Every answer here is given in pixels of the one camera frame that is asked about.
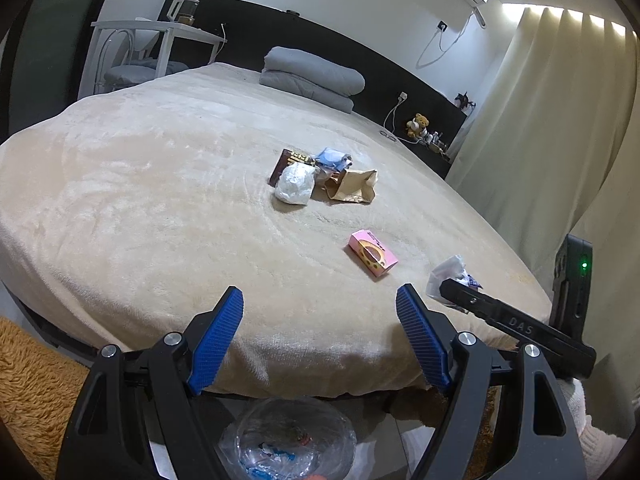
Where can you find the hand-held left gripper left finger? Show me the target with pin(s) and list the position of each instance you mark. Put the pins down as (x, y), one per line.
(220, 335)

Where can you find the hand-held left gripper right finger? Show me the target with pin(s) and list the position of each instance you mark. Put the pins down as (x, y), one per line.
(420, 330)

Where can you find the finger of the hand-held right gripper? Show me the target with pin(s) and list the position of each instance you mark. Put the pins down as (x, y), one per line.
(465, 297)

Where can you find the clear plastic wrapper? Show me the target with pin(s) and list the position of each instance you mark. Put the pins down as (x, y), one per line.
(447, 267)

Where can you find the pink cardboard box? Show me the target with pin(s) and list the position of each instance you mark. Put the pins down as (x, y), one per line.
(372, 252)

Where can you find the brown paper bag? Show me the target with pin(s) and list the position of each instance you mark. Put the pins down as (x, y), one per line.
(355, 185)

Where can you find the white plastic bag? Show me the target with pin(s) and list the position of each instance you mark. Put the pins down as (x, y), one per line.
(295, 182)

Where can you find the dark brown box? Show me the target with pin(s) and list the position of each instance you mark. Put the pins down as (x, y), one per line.
(280, 167)

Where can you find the blue packet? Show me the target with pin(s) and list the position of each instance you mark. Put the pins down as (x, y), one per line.
(330, 157)

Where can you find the person's right forearm white sleeve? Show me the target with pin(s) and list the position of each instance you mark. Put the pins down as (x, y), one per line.
(600, 440)

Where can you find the person's right leg brown fleece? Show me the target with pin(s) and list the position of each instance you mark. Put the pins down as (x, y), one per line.
(420, 405)

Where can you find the person's leg brown fleece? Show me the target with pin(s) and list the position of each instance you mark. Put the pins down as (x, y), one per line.
(420, 405)
(35, 400)

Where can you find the beige fleece blanket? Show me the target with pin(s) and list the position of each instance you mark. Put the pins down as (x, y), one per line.
(150, 210)

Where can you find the small bedside items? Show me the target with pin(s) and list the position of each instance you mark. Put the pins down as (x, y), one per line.
(436, 146)

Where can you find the brown teddy bear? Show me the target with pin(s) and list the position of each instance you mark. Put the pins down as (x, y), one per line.
(419, 122)

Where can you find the person's left leg brown fleece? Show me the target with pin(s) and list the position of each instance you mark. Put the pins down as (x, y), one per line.
(35, 400)

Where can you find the black figurine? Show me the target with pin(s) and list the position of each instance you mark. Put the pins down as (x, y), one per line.
(464, 100)

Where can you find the cream curtain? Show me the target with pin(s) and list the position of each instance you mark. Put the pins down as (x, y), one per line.
(540, 110)

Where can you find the folded grey duvet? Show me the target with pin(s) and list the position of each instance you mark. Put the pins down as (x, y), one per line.
(310, 72)

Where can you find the chair with grey cushion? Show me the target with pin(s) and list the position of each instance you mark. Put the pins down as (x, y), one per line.
(130, 72)

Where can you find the black headboard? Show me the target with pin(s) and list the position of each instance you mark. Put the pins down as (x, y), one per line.
(240, 35)

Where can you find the white desk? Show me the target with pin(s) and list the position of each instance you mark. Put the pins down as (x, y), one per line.
(190, 35)

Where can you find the white kettle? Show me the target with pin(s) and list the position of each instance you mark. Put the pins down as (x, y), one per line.
(182, 10)

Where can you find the dark glass door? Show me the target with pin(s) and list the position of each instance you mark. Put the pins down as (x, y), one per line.
(55, 35)

